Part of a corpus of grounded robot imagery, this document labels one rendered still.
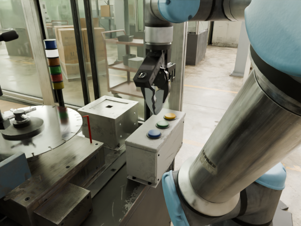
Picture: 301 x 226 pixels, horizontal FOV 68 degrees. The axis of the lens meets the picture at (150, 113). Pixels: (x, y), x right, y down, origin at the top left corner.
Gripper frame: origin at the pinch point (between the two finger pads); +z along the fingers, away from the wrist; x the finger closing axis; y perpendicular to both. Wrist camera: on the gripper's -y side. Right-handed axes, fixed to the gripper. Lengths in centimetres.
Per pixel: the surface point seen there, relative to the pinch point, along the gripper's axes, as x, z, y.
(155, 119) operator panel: 4.3, 8.2, 9.7
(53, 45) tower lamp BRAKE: 44.3, -16.2, 5.0
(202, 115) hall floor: 30, 98, 208
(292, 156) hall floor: -70, 98, 158
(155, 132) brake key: -0.2, 7.2, 0.3
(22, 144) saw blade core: 24.5, 3.0, -27.4
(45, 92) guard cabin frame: 78, 13, 22
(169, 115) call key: 0.5, 7.2, 14.0
